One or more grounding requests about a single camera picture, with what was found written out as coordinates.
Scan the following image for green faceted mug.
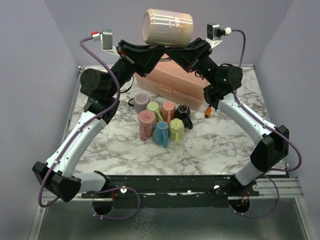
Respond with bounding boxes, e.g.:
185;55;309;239
168;118;185;145

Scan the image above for purple mug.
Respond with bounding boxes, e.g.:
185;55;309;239
133;93;150;114

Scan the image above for blue mug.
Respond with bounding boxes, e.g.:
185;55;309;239
153;121;169;148

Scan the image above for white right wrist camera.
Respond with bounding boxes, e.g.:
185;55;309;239
206;23;232;49

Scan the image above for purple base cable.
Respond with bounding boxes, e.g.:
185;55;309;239
91;185;142;221
229;174;281;220

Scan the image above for iridescent beige mug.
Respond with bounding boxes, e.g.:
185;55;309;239
142;8;194;48

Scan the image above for salmon pink mug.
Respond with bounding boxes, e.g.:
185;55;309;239
161;101;176;125

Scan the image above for pink ghost pattern mug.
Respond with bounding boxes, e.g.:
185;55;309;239
138;110;156;141

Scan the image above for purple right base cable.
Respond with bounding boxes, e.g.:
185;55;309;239
229;174;281;220

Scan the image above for black mug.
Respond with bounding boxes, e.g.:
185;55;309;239
175;104;193;130

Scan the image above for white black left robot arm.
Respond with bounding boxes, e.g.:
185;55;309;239
32;37;167;205

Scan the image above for light green round mug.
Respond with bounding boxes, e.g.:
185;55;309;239
146;101;164;122

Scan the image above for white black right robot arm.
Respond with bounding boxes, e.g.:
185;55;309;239
165;38;289;196

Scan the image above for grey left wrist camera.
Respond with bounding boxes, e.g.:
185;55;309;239
91;28;119;56

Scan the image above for aluminium table frame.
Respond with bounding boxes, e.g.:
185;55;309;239
27;64;313;240

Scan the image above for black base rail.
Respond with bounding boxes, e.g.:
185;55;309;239
81;175;259;209

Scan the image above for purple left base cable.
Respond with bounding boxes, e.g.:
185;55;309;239
91;185;142;221

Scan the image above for translucent pink plastic toolbox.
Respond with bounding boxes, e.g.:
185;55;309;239
134;61;210;110

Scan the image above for orange black screwdriver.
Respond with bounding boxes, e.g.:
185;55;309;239
204;104;212;118

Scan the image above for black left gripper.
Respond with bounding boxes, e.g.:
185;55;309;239
106;39;168;97

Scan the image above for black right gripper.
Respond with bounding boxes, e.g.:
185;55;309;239
165;38;219;86

